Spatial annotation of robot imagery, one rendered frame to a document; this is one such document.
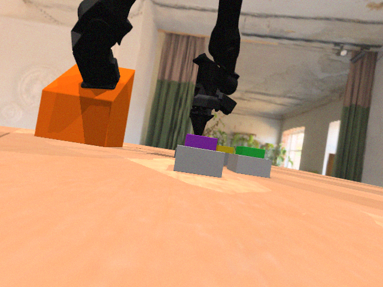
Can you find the yellow button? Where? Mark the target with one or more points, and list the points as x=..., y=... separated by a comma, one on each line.
x=225, y=149

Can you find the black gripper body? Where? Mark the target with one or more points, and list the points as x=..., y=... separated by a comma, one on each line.
x=204, y=99

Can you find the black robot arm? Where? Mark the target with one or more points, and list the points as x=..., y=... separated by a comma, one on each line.
x=103, y=23

